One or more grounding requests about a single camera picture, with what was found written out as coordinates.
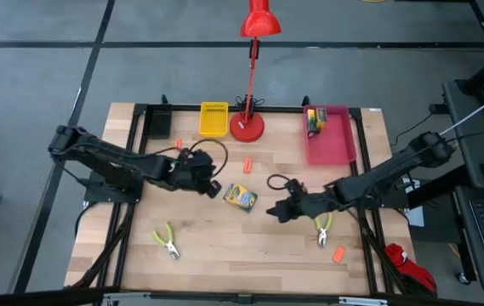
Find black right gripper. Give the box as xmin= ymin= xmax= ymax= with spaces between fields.
xmin=265 ymin=180 xmax=315 ymax=224

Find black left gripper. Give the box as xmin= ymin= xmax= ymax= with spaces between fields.
xmin=168 ymin=149 xmax=223 ymax=200

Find green handled pliers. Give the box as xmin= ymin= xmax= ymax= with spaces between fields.
xmin=152 ymin=222 xmax=181 ymax=260
xmin=313 ymin=212 xmax=334 ymax=248

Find yellow plastic basket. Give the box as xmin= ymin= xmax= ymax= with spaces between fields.
xmin=198 ymin=101 xmax=230 ymax=139

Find red desk lamp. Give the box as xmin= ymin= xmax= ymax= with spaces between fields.
xmin=228 ymin=0 xmax=283 ymax=144

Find pink plastic tray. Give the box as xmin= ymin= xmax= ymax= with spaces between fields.
xmin=303 ymin=104 xmax=358 ymax=167

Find black plastic basket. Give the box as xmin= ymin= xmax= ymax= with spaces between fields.
xmin=142 ymin=104 xmax=174 ymax=140

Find white paper sheet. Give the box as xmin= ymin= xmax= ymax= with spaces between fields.
xmin=403 ymin=207 xmax=425 ymax=229

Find red glove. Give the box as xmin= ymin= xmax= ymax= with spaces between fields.
xmin=384 ymin=242 xmax=438 ymax=297

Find black equipment cart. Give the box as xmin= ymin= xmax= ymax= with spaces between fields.
xmin=441 ymin=79 xmax=484 ymax=294

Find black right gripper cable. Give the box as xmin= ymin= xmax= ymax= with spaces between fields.
xmin=266 ymin=173 xmax=294 ymax=191

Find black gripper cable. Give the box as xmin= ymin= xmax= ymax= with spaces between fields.
xmin=266 ymin=173 xmax=294 ymax=191
xmin=156 ymin=138 xmax=230 ymax=178

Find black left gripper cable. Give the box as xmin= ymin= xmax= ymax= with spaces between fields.
xmin=156 ymin=138 xmax=230 ymax=178

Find black lamp cord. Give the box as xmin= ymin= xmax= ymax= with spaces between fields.
xmin=234 ymin=94 xmax=266 ymax=110

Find black horizontal camera bar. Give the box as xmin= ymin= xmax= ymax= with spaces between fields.
xmin=0 ymin=285 xmax=484 ymax=306

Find black table frame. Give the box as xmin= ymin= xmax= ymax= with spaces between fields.
xmin=65 ymin=95 xmax=411 ymax=298

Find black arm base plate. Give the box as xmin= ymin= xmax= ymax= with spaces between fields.
xmin=77 ymin=168 xmax=145 ymax=204
xmin=349 ymin=175 xmax=409 ymax=210

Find white cable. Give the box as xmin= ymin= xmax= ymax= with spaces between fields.
xmin=439 ymin=86 xmax=484 ymax=137

